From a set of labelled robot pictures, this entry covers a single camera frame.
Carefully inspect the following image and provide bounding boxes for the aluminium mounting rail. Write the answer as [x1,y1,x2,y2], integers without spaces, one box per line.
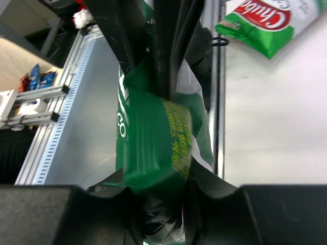
[1,26,102,185]

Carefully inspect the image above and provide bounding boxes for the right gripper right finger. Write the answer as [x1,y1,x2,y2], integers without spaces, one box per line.
[183,160,326,244]

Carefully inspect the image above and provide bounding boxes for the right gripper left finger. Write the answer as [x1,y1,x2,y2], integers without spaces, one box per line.
[1,170,143,244]

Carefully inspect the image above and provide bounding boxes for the dark green Real chips bag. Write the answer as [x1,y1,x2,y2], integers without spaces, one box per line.
[114,0,214,245]

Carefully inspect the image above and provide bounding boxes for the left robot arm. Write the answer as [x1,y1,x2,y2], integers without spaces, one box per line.
[85,1,213,110]

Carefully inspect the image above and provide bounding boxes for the green Chuba bag left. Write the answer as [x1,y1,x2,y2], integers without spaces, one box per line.
[215,0,326,59]

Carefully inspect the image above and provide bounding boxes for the snack packs in background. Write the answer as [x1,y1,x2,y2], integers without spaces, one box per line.
[18,63,57,93]

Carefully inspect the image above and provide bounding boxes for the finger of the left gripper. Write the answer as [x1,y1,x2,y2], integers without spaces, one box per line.
[84,0,146,74]
[153,0,204,100]

